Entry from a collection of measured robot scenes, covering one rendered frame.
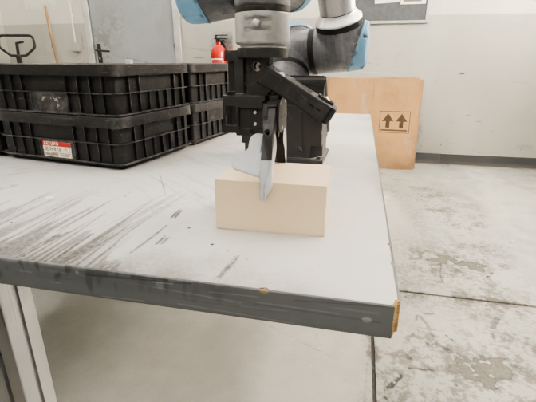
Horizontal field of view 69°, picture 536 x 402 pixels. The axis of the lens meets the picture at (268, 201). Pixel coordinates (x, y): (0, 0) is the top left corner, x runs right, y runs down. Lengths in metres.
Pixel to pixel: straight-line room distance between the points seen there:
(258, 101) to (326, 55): 0.52
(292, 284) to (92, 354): 1.17
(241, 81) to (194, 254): 0.25
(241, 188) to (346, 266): 0.18
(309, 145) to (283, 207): 0.42
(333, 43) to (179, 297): 0.75
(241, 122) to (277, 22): 0.14
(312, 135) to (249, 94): 0.40
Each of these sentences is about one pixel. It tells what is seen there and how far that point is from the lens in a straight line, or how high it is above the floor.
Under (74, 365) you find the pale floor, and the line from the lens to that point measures 1.52.
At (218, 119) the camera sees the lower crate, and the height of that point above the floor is 0.76.
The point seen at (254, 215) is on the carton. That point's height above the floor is 0.72.
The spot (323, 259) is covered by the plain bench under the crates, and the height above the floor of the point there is 0.70.
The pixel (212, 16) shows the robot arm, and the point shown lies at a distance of 0.71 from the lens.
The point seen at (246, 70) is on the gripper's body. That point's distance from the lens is 0.58.
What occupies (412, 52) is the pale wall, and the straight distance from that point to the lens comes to 4.03.
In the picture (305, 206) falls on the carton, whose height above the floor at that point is 0.74.
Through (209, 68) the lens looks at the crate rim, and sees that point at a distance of 1.24.
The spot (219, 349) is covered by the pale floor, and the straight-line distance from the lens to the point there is 1.45.
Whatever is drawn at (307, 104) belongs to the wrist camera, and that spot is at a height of 0.88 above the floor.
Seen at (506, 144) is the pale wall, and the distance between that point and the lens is 4.29.
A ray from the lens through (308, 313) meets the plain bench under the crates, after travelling 0.44.
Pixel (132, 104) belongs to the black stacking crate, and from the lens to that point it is 0.97.
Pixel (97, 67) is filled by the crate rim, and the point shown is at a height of 0.92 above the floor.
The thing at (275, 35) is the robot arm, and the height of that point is 0.97.
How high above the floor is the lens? 0.93
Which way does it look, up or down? 20 degrees down
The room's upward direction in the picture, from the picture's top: straight up
